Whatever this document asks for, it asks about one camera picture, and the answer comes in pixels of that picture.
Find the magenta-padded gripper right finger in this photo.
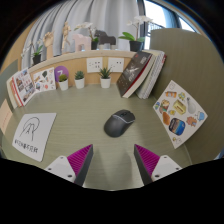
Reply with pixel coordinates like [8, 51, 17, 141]
[133, 143, 183, 187]

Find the dark grey horse figure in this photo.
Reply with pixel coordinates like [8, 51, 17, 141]
[94, 29, 117, 47]

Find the small succulent in white pot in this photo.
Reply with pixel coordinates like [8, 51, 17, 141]
[74, 70, 86, 90]
[57, 73, 70, 92]
[98, 67, 113, 89]

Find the green divider panel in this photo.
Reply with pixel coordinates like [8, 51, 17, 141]
[148, 27, 224, 164]
[0, 59, 19, 101]

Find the dark-framed window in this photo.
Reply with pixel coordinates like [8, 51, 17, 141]
[143, 0, 204, 51]

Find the dark grey computer mouse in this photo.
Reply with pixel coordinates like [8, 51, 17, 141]
[103, 109, 136, 138]

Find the wooden artist mannequin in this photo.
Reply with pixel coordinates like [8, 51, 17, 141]
[60, 20, 73, 54]

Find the pink horse figure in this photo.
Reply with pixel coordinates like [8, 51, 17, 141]
[71, 33, 93, 53]

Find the white wall socket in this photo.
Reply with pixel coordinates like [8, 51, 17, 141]
[107, 56, 125, 73]
[86, 56, 104, 74]

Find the light grey curtain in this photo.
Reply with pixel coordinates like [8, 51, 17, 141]
[21, 0, 146, 69]

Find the red-edged photo magazine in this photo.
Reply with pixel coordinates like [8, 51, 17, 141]
[11, 67, 37, 108]

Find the white orchid in black pot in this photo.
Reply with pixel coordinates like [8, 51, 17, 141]
[118, 14, 154, 53]
[21, 39, 46, 66]
[73, 21, 101, 51]

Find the light wooden ledge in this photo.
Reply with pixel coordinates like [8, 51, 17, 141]
[28, 49, 138, 88]

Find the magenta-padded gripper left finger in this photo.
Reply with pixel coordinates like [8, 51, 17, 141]
[44, 143, 95, 187]

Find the wooden hand model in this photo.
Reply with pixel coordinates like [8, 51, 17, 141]
[42, 31, 55, 61]

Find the white sticker card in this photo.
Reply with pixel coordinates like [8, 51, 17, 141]
[32, 67, 57, 93]

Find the white printed mouse pad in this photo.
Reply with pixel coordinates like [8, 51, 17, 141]
[11, 112, 58, 163]

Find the colourful sticker sheet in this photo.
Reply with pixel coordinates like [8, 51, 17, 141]
[152, 79, 209, 150]

